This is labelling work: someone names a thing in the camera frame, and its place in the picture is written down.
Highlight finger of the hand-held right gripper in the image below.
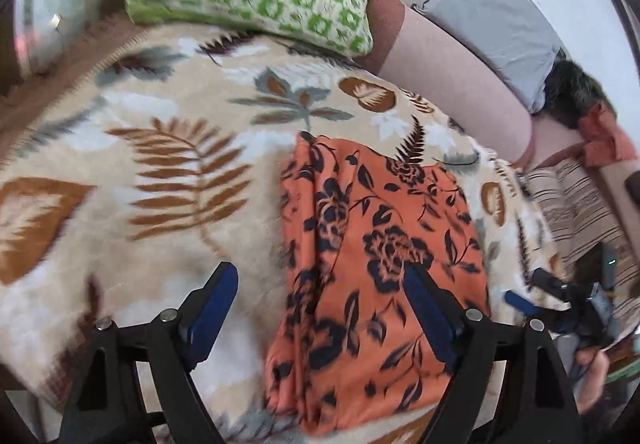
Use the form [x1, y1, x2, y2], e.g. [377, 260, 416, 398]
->
[504, 290, 546, 318]
[531, 268, 572, 299]

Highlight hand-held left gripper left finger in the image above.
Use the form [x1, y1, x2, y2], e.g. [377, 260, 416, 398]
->
[59, 261, 239, 444]

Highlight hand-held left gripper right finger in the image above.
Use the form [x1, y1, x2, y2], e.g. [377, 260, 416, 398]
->
[402, 264, 584, 444]

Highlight orange black floral garment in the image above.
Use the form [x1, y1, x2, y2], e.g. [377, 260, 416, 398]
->
[263, 131, 494, 436]

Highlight person's right hand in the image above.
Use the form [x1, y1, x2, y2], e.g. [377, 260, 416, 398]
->
[574, 346, 613, 416]

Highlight striped beige cushion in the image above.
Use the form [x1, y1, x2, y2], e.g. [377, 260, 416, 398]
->
[522, 159, 640, 325]

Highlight leaf print fleece blanket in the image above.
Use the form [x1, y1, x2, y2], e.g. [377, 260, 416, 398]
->
[0, 22, 576, 444]

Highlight rust orange cloth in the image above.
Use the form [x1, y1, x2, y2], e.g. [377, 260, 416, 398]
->
[577, 102, 639, 169]

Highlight dark furry cloth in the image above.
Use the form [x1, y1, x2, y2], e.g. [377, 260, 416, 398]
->
[542, 59, 609, 130]

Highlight grey pillow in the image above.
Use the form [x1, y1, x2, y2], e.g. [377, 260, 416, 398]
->
[412, 0, 564, 114]

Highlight dark window frame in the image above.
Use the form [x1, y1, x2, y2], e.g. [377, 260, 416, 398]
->
[592, 0, 640, 125]

